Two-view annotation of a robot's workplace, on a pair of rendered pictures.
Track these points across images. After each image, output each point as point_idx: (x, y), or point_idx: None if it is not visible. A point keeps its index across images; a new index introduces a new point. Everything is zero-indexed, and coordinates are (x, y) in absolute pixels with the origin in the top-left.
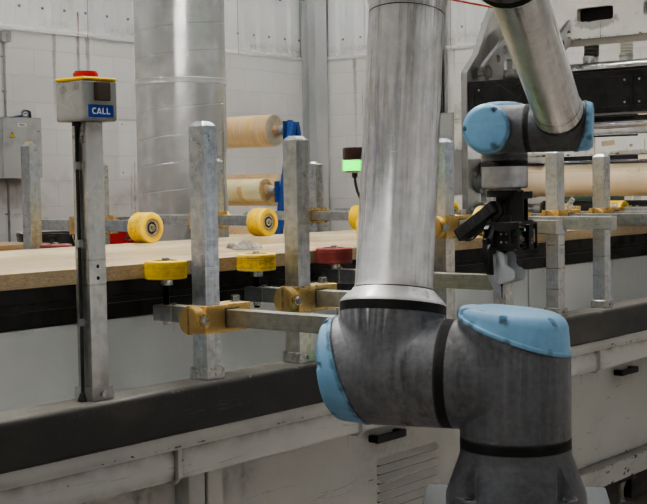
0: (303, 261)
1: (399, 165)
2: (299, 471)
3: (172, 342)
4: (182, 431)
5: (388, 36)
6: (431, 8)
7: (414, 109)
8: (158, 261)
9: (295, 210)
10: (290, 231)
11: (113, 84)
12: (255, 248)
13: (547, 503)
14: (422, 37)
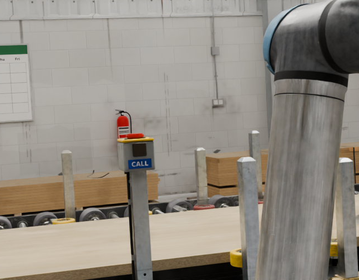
0: (350, 258)
1: (276, 248)
2: None
3: None
4: None
5: (276, 125)
6: (316, 96)
7: (292, 195)
8: (235, 253)
9: (342, 218)
10: (339, 233)
11: (151, 143)
12: None
13: None
14: (304, 126)
